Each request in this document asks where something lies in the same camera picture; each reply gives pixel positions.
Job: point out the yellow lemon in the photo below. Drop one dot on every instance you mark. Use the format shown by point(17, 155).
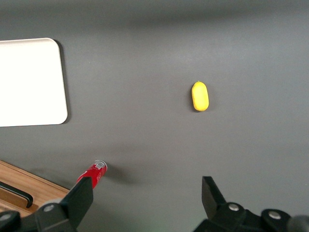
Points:
point(200, 96)

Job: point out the white plastic tray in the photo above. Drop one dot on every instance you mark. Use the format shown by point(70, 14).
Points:
point(29, 82)

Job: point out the red coke bottle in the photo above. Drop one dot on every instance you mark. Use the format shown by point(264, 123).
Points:
point(95, 170)

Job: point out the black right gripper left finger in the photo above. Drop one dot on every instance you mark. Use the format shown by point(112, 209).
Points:
point(79, 193)

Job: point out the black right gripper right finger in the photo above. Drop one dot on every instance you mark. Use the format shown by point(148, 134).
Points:
point(212, 195)

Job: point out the wooden board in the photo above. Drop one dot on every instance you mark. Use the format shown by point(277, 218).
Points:
point(29, 183)

